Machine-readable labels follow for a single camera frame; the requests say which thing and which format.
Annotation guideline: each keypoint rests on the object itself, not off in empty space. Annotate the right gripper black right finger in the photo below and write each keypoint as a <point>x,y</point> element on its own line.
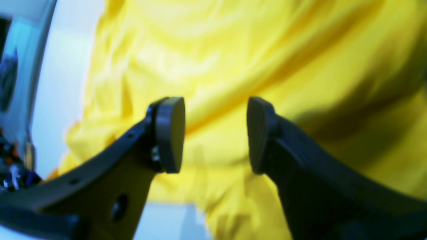
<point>322,198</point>

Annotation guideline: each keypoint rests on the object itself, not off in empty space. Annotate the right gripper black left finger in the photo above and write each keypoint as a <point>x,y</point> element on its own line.
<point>104,198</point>

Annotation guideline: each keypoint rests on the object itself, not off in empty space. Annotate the blue black clutter bin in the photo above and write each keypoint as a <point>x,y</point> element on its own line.
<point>14,175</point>

